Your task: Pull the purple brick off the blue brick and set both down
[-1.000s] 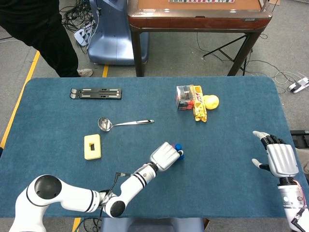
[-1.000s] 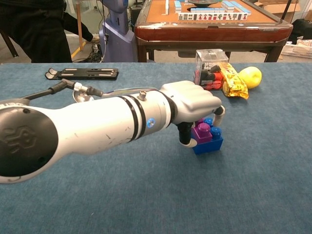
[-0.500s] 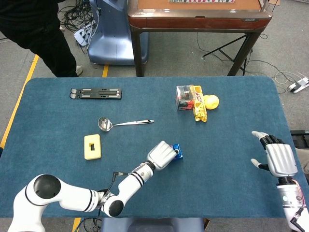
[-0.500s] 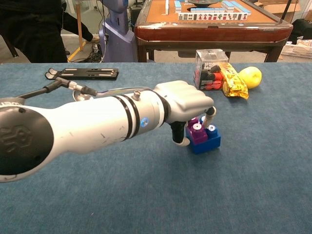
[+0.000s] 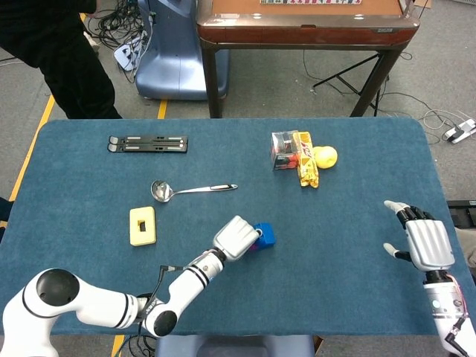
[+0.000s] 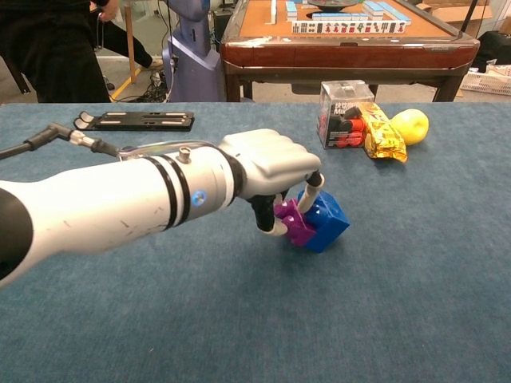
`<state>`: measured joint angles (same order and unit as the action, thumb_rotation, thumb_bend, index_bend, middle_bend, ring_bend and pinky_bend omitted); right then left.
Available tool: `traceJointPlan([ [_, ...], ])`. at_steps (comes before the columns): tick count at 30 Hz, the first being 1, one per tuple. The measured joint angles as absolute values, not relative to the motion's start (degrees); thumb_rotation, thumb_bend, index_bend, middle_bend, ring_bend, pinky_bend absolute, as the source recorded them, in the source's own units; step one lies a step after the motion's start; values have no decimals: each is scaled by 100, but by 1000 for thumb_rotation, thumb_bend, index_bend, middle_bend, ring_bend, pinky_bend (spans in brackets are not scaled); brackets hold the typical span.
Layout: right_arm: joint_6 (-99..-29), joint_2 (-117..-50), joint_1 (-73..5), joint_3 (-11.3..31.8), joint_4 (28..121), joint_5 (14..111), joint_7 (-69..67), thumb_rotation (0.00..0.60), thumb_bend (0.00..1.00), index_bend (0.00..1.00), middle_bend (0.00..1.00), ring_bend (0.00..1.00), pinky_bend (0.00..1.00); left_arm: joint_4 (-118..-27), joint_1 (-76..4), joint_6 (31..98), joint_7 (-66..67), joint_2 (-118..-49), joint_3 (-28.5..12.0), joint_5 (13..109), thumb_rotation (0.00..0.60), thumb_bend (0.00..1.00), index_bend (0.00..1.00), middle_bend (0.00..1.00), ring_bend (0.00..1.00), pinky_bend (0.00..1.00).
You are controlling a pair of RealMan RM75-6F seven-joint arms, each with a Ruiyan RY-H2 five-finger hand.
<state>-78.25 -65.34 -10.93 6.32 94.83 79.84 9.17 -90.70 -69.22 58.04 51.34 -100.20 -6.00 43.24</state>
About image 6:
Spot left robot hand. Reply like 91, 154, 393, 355
218, 128, 325, 239

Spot gold snack packet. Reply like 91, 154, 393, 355
356, 101, 409, 164

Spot white plastic basket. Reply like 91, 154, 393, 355
460, 70, 511, 97

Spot brown mahjong table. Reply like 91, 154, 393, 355
220, 0, 481, 103

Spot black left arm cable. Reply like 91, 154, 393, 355
0, 122, 121, 160

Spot purple toy block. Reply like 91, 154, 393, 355
273, 198, 316, 247

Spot yellow round fruit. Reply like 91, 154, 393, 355
390, 108, 430, 147

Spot black dish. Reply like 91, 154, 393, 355
307, 0, 365, 11

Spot row of face-up mahjong tiles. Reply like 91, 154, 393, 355
291, 20, 407, 35

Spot black bag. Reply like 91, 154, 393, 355
474, 30, 511, 73

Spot blue building block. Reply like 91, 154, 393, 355
297, 189, 351, 254

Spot black folding stand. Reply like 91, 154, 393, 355
73, 110, 196, 133

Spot person in black trousers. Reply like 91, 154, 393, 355
0, 0, 163, 104

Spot clear box of markers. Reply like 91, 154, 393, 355
317, 79, 375, 150

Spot tangle of floor cables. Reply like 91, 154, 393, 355
119, 59, 172, 103

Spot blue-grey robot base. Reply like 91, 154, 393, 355
162, 0, 227, 103

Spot wooden post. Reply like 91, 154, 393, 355
124, 6, 137, 85

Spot dark slanted furniture leg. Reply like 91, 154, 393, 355
7, 59, 31, 95

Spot blue felt table cloth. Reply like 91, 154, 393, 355
0, 101, 511, 383

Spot black slanted pole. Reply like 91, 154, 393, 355
461, 0, 479, 33

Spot cardboard box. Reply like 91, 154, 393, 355
414, 0, 494, 25

